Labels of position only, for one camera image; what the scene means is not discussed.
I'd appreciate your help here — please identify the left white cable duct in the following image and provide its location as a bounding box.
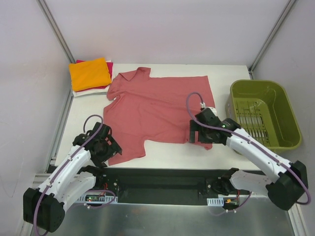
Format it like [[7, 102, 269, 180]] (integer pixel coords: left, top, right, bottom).
[[75, 193, 118, 204]]

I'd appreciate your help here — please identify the aluminium frame post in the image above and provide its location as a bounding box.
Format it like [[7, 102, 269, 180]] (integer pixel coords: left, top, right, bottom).
[[36, 0, 76, 63], [248, 0, 298, 75]]

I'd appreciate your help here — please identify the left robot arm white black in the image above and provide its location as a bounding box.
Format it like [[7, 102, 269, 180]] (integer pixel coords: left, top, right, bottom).
[[23, 122, 122, 233]]

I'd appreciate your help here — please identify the folded white t shirt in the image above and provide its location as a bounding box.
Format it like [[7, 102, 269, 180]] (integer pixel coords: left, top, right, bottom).
[[69, 58, 114, 97]]

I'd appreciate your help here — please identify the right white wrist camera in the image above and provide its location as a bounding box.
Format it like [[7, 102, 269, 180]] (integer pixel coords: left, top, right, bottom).
[[200, 102, 217, 116]]

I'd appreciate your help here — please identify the folded orange t shirt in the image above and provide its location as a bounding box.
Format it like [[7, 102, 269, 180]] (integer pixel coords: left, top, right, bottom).
[[68, 57, 112, 92]]

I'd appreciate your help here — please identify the white cable duct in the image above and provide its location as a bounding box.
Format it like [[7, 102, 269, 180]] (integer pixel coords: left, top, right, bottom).
[[206, 197, 238, 207], [75, 193, 118, 204]]

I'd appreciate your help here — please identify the olive green plastic basket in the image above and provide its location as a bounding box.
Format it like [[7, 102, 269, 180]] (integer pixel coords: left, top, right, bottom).
[[225, 80, 302, 154]]

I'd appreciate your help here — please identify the right aluminium frame post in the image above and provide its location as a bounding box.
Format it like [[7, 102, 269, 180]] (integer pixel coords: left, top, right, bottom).
[[248, 0, 298, 75]]

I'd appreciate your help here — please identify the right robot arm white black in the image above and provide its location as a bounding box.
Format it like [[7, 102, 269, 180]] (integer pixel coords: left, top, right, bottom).
[[189, 107, 312, 210]]

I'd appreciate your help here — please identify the right white cable duct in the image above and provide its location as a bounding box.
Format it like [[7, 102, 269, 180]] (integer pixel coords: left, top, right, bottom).
[[206, 197, 238, 207]]

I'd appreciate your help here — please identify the left aluminium frame post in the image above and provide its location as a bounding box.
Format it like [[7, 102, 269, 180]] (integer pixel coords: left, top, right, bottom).
[[36, 0, 76, 63]]

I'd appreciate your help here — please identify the salmon pink polo shirt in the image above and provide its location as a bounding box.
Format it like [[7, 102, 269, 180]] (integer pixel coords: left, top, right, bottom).
[[103, 67, 215, 164]]

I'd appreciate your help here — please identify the folded magenta t shirt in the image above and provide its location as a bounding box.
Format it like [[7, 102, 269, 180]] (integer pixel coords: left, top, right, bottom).
[[75, 59, 114, 90]]

